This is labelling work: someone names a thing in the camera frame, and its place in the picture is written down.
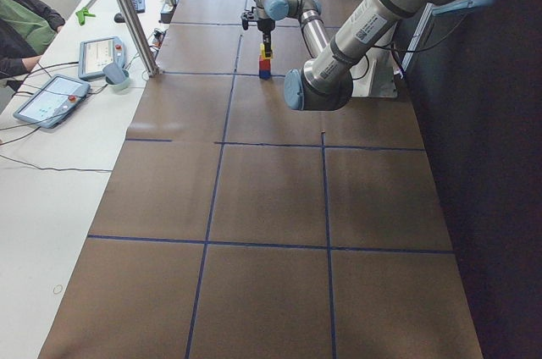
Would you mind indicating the red block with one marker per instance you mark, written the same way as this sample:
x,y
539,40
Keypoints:
x,y
264,65

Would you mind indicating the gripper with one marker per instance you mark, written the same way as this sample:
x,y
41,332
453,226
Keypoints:
x,y
265,28

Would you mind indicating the blue cup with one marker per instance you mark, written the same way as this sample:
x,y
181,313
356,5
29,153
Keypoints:
x,y
114,74

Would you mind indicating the green clamp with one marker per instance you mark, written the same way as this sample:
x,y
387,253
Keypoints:
x,y
83,14

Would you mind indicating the blue block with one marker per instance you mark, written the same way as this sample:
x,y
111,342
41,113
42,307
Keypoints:
x,y
264,74

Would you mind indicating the black computer mouse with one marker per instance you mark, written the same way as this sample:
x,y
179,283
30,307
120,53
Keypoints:
x,y
119,18

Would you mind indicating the white side table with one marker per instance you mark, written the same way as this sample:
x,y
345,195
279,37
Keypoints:
x,y
52,181

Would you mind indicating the aluminium frame post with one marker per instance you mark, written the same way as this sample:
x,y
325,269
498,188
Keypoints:
x,y
138,36

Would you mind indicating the teach pendant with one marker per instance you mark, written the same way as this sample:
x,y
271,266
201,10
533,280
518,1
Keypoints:
x,y
96,54
53,102

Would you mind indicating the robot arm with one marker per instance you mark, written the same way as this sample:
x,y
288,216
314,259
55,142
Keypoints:
x,y
324,83

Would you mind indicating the near teach pendant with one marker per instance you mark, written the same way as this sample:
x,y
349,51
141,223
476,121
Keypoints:
x,y
53,102

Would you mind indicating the far teach pendant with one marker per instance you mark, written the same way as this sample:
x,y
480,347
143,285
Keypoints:
x,y
96,54

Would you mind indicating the light green bowl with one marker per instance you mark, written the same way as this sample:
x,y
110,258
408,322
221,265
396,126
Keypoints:
x,y
123,86

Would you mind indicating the yellow block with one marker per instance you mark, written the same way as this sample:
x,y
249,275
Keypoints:
x,y
263,52

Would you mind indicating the white pole base bracket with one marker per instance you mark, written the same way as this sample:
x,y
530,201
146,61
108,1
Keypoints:
x,y
374,75

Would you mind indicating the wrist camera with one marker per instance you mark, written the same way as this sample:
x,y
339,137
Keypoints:
x,y
248,17

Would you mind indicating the seated person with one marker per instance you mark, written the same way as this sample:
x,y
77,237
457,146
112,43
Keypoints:
x,y
28,27

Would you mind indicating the rubber band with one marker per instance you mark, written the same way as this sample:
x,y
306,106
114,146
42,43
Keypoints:
x,y
57,289

